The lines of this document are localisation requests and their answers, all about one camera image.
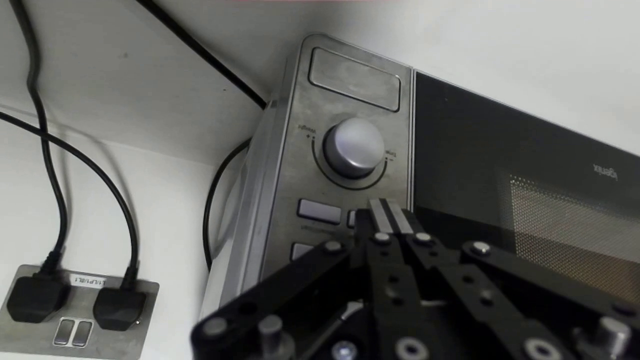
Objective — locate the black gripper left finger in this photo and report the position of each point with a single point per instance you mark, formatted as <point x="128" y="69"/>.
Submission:
<point x="280" y="286"/>

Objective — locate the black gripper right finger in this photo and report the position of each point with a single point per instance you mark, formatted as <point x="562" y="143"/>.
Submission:
<point x="532" y="293"/>

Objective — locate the silver microwave with black door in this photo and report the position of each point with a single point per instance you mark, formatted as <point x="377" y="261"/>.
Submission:
<point x="347" y="87"/>

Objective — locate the silver double wall socket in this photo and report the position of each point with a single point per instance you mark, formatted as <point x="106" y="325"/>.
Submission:
<point x="113" y="342"/>

